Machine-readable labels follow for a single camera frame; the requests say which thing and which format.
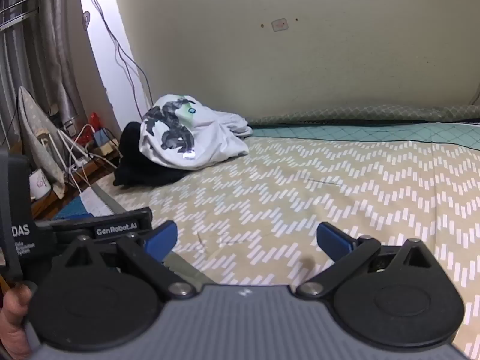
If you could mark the grey curtain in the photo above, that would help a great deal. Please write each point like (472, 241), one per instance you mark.
(56, 45)

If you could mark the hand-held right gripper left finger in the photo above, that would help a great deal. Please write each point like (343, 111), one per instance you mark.
(161, 238)

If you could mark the round white wall fixture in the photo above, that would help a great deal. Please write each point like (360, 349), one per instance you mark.
(86, 19)

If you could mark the blue box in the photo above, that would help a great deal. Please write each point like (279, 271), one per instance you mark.
(102, 138)

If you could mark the person's left hand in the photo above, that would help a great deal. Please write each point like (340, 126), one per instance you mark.
(13, 322)

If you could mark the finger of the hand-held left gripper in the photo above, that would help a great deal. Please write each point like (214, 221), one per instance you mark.
(120, 228)

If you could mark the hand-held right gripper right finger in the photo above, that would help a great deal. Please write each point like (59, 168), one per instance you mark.
(332, 242)

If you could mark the metal drying rack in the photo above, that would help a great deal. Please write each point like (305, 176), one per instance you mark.
(18, 17)

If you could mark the teal quilted blanket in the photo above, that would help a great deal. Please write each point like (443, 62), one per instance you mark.
(375, 133)

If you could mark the red bottle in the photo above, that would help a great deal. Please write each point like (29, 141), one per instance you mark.
(95, 120)

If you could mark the patterned ironing board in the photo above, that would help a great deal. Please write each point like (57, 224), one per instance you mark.
(37, 131)

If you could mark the white power strip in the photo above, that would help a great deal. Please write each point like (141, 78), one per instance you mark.
(80, 162)

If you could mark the black clothes pile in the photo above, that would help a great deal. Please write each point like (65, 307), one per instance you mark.
(129, 157)

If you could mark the white mug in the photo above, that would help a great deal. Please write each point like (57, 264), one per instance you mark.
(39, 185)

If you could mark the white printed t-shirt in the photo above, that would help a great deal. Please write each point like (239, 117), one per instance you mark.
(210, 135)

